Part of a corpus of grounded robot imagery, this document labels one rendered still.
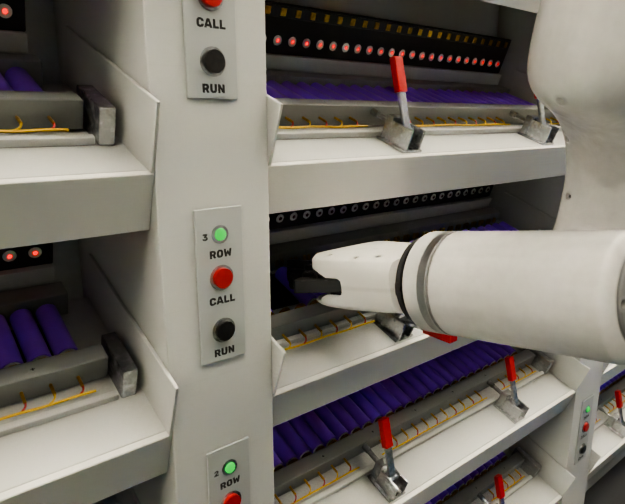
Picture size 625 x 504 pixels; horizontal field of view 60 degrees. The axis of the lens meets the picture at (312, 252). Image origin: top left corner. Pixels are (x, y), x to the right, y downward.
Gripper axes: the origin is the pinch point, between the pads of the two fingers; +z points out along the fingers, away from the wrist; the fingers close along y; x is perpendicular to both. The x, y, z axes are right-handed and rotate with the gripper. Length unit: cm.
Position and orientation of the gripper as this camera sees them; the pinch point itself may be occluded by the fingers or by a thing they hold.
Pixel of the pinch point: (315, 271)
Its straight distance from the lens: 58.0
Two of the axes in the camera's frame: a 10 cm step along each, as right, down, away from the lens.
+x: 1.1, 9.9, 1.2
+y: -7.8, 1.6, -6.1
